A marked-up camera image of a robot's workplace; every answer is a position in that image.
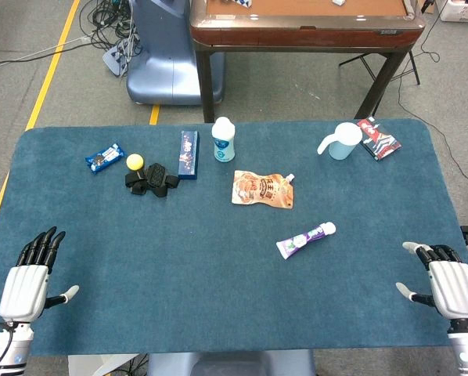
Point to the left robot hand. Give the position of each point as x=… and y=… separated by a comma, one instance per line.
x=22, y=291

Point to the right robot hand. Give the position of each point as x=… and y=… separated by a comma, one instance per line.
x=455, y=288

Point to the purple toothpaste tube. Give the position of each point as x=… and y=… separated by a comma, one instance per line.
x=298, y=243

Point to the blue grey own robot base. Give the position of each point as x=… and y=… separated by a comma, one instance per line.
x=234, y=364

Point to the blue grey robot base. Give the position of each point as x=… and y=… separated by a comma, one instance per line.
x=163, y=66

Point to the light blue pitcher cup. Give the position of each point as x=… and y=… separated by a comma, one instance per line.
x=343, y=145

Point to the blue cookie pack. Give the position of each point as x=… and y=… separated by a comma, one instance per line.
x=105, y=157

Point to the red black printed book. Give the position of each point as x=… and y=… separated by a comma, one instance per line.
x=380, y=143

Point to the yellow ball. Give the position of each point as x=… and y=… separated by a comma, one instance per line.
x=135, y=162

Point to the blue table mat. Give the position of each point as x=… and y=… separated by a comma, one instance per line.
x=202, y=274

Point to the dark blue rectangular box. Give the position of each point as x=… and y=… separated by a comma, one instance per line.
x=188, y=154

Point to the orange spout pouch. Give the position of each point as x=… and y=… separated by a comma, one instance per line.
x=261, y=190

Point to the grey power strip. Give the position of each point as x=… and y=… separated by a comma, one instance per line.
x=114, y=58

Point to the white milk bottle blue label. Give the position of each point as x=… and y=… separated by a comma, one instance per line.
x=223, y=141

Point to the white storage box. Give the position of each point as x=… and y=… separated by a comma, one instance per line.
x=463, y=9

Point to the brown mahjong table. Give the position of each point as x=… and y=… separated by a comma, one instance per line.
x=304, y=33

